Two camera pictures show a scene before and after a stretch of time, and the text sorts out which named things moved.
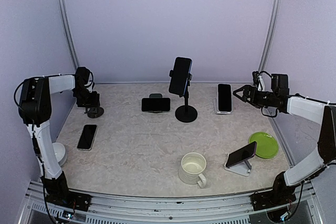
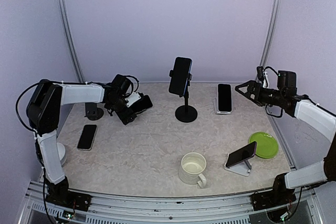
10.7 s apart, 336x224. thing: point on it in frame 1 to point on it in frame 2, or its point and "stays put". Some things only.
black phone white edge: x=87 y=139 stays put
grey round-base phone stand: x=93 y=112 stays put
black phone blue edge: x=179 y=76 stays put
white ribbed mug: x=192 y=164 stays put
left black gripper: x=94 y=101 to x=129 y=118
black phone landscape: x=155 y=104 to x=145 y=103
